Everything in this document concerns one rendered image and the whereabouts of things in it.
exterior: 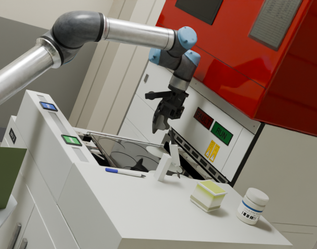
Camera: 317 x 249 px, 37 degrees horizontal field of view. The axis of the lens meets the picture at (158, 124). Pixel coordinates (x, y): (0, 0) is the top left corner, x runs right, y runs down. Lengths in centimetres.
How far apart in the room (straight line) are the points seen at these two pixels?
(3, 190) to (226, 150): 84
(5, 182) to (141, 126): 108
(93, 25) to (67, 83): 218
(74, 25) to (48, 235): 65
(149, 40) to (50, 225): 68
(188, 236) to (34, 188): 59
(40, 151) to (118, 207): 47
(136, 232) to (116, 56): 243
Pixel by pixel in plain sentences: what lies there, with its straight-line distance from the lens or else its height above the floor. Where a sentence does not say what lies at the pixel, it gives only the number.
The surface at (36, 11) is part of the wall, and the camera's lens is 341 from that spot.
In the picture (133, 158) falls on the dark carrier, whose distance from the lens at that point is 179.
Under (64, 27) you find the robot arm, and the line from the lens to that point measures 157.
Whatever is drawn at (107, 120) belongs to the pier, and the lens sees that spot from 372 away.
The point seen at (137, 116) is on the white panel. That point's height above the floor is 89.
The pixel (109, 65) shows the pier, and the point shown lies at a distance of 354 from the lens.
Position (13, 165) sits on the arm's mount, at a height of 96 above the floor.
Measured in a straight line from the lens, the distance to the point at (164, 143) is 208.
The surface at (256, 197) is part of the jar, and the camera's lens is 150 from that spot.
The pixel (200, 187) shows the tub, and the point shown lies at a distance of 146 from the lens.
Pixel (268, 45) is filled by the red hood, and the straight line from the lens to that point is 170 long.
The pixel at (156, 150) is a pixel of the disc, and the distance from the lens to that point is 196.
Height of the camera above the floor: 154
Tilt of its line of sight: 16 degrees down
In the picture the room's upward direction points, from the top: 24 degrees clockwise
